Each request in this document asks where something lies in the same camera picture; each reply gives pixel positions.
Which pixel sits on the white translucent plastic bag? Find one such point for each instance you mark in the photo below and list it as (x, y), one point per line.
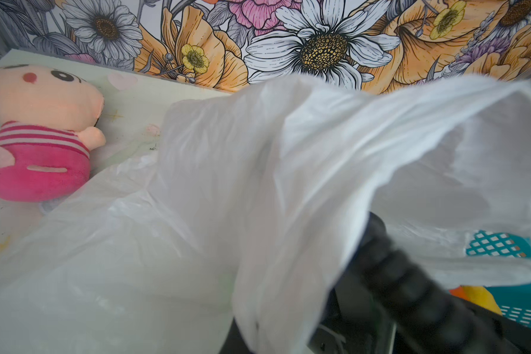
(253, 205)

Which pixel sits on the teal plastic mesh basket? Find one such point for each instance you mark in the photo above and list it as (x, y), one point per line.
(512, 288)

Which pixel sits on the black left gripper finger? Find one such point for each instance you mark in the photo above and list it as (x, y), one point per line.
(234, 343)

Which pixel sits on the pink plush doll toy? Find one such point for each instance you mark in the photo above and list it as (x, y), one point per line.
(48, 130)

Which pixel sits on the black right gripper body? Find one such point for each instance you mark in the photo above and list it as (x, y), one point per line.
(415, 316)

